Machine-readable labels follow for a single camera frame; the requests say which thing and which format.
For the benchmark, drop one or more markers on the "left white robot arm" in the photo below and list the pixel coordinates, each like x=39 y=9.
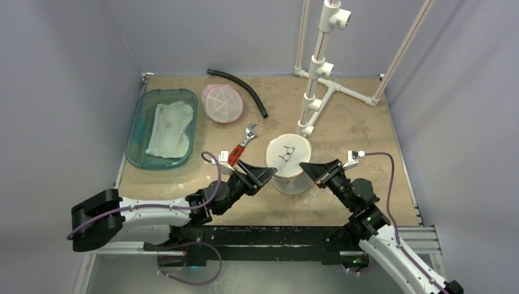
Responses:
x=108 y=218

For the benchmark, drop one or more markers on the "white cloth garment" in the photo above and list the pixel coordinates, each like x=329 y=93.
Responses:
x=169 y=138

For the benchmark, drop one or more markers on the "teal plastic bin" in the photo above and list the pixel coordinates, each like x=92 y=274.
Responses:
x=142 y=124

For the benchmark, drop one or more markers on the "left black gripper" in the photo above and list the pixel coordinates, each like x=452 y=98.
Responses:
x=260 y=175

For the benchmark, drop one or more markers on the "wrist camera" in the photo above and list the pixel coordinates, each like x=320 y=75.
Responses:
x=353 y=159
x=224 y=162

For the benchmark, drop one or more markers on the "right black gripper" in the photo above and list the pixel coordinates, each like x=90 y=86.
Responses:
x=328 y=176

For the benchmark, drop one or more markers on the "red handled adjustable wrench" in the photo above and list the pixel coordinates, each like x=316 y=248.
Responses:
x=250 y=133

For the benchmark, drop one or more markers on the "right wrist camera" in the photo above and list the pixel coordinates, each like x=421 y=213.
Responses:
x=353 y=159

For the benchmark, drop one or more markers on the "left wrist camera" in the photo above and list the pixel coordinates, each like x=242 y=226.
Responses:
x=224 y=162

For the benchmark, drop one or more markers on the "white PVC pipe rack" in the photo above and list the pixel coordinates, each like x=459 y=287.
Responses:
x=320 y=87

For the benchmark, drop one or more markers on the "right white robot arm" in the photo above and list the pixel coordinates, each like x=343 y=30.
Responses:
x=374 y=232

